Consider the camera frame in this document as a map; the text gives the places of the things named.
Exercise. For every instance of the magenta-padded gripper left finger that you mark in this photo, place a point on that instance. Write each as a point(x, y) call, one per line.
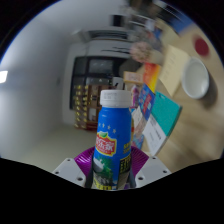
point(68, 170)

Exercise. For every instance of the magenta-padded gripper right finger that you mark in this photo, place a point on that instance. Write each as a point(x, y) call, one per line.
point(151, 170)

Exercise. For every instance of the blue drink bottle white cap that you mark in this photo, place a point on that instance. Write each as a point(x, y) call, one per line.
point(111, 133)

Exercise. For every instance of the white printed document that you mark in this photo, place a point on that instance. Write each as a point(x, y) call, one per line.
point(153, 135)

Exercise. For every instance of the white paper stack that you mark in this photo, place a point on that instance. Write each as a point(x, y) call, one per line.
point(137, 118)

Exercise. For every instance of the blue book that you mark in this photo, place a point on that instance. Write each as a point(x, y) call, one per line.
point(146, 100)

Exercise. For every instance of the pink package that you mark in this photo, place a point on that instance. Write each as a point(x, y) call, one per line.
point(135, 96)

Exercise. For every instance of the orange book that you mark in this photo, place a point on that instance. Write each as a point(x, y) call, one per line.
point(152, 76)

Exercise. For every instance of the small tan upright box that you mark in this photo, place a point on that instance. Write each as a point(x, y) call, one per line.
point(133, 77)

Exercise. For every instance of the black cup white inside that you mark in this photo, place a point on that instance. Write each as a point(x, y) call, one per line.
point(195, 78)

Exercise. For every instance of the yellow paper envelope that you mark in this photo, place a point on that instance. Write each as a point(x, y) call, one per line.
point(173, 68)

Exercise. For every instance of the ceiling light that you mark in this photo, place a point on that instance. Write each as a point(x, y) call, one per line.
point(3, 76)

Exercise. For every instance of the pink flower bouquet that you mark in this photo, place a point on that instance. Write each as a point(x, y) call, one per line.
point(140, 52)

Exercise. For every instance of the flat round red coaster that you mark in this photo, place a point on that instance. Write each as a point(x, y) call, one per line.
point(201, 46)

